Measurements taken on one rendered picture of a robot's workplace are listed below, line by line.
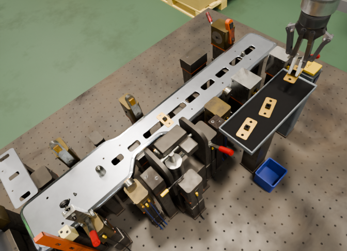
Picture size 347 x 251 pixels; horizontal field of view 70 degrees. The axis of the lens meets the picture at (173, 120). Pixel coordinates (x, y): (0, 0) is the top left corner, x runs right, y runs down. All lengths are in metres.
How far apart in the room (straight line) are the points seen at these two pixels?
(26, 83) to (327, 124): 2.99
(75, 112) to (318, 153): 1.41
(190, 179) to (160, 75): 0.98
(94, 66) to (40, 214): 2.21
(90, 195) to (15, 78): 2.66
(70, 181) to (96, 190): 0.12
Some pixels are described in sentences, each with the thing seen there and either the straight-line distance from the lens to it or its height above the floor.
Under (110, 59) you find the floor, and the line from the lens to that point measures 3.08.
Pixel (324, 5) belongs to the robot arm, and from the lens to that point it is 0.77.
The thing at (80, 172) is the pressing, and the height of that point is 1.00.
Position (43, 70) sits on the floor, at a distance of 3.40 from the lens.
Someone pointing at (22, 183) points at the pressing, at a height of 1.00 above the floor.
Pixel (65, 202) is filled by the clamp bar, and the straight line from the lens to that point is 0.82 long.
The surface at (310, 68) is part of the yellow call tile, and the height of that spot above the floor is 1.16.
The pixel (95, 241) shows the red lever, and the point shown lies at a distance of 0.82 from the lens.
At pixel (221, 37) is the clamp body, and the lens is 1.42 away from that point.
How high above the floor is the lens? 1.89
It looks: 55 degrees down
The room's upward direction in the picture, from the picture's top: 14 degrees counter-clockwise
